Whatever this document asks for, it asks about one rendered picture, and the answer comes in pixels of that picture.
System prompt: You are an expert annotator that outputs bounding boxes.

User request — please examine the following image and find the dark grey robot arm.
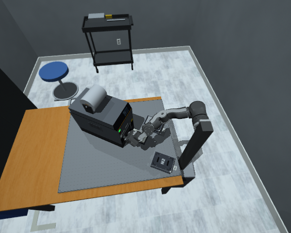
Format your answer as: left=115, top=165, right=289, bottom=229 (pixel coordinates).
left=132, top=101, right=210, bottom=142

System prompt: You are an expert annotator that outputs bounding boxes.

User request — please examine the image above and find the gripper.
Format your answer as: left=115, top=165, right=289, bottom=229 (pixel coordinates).
left=123, top=130, right=139, bottom=147

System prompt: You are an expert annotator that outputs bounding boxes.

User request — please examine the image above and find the grey cylinder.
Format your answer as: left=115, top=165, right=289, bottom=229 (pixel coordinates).
left=80, top=84, right=107, bottom=112

